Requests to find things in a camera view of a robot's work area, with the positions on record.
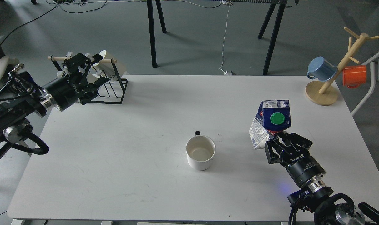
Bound blue white milk carton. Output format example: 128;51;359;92
249;100;291;149

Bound black wire mug rack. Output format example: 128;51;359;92
43;54;128;106

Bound white cable on floor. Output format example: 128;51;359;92
219;0;234;76

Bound black trestle table legs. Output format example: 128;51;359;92
146;0;288;76

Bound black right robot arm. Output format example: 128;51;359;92
264;131;379;225

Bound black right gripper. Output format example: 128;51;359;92
264;132;325;188

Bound blue enamel mug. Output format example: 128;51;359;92
306;56;338;82

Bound wooden mug tree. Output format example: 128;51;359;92
305;27;379;106

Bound black cables on floor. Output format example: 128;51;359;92
0;0;109;46

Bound white ceramic mug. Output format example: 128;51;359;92
185;131;216;171

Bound cream mug rear on rack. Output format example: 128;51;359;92
93;50;128;81

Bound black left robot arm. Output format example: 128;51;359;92
0;53;109;159

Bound orange mug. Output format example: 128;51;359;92
342;65;367;88

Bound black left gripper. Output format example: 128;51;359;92
42;53;110;112

